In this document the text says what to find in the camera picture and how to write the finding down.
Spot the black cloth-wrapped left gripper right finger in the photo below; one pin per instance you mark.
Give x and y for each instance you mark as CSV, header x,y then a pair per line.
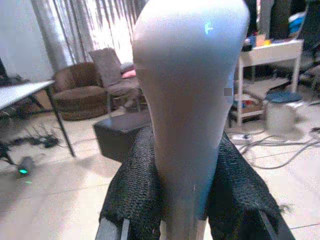
x,y
240,190

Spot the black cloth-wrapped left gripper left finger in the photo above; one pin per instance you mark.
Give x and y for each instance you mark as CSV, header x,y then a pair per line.
x,y
135,190

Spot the white power strip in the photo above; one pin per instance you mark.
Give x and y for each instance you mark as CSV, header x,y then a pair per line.
x,y
241,137

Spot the black box ottoman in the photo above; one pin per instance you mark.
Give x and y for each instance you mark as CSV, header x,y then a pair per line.
x,y
120,135

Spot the white bucket with blue lid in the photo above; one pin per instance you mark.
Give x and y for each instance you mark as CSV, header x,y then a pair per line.
x,y
283,112

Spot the grey device with green light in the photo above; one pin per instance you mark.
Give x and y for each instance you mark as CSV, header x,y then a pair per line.
x,y
25,166

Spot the brown round armchair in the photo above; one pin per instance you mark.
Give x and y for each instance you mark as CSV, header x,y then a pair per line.
x,y
77,92

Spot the pink cushion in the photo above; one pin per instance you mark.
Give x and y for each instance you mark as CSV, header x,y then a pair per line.
x,y
130,73

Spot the grey cushioned chair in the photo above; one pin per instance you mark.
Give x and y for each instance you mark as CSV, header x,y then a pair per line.
x,y
112,75

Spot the white shelf table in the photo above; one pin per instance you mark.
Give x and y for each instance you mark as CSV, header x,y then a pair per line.
x,y
270,65

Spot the white table with black legs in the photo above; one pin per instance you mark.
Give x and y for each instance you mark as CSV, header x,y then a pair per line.
x,y
27,95

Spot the white striped curtain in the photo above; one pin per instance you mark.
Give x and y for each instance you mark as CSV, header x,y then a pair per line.
x,y
75,27

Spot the blue and white container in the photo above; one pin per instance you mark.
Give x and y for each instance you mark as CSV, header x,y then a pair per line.
x,y
297,21

